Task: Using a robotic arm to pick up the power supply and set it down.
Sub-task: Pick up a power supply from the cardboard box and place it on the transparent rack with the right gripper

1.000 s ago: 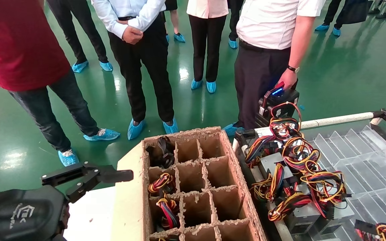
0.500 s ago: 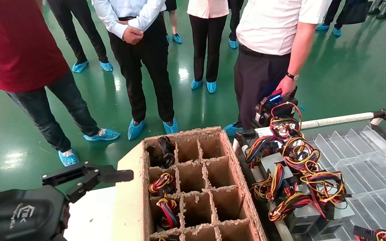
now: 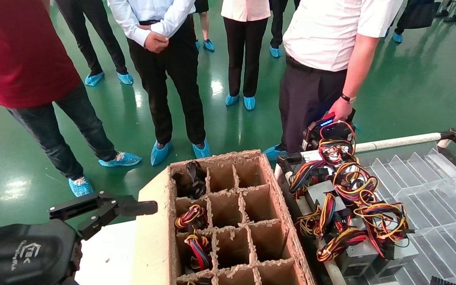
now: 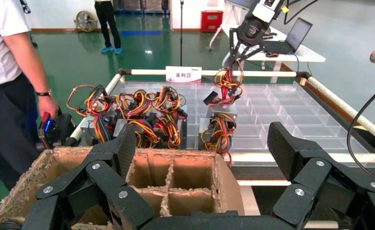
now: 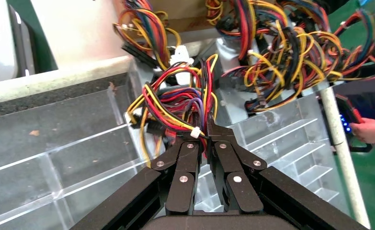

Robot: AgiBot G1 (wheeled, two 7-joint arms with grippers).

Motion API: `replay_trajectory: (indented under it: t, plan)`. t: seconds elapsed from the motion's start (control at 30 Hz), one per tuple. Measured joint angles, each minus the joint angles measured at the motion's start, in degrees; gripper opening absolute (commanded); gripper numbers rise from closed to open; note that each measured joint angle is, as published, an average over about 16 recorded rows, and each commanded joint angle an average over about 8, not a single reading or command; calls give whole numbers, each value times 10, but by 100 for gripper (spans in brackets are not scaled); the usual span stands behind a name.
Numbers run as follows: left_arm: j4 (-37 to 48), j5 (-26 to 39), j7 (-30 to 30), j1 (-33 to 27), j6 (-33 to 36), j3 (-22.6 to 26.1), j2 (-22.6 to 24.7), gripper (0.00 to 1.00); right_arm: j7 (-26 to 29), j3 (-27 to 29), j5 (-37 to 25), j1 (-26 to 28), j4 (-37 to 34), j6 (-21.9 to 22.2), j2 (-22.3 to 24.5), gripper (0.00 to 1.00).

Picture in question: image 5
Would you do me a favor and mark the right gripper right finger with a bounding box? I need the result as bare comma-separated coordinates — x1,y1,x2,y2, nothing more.
206,115,369,230

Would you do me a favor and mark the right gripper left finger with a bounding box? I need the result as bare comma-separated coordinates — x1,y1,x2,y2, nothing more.
69,132,207,230

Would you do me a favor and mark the multicoloured wire harness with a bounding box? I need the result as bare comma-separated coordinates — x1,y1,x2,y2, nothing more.
205,0,329,40
113,0,195,86
125,54,220,169
242,27,345,112

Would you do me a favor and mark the black device with blue lights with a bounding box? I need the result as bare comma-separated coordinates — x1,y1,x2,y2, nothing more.
331,93,375,154

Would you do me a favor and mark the hand with wristwatch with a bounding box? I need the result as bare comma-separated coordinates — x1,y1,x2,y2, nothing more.
351,118,375,144

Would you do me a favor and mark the silver power supply unit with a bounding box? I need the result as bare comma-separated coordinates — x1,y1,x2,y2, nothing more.
214,38,302,127

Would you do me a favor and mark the clear acrylic divider tray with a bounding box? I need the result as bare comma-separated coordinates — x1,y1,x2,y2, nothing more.
0,60,350,230

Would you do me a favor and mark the brown cardboard divider box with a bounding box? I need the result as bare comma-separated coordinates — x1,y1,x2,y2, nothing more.
148,0,220,33

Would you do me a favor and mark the black foam bin wall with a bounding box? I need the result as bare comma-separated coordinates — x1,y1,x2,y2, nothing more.
0,74,129,121

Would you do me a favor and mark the wire harness with red loop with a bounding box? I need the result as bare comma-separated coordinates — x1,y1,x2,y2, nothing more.
333,8,375,81

